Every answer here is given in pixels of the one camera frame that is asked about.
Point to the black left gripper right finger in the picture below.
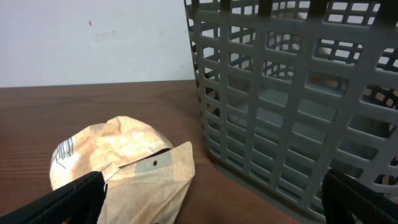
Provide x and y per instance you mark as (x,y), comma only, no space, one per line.
(344,198)

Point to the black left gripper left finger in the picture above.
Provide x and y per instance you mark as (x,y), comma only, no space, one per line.
(79,201)

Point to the grey plastic lattice basket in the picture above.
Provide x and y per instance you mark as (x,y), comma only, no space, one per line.
(291,89)

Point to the beige crumpled snack pouch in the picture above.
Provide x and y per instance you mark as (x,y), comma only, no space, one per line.
(104,147)

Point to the beige pouch with hang hole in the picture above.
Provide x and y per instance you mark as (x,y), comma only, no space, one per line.
(150,190)

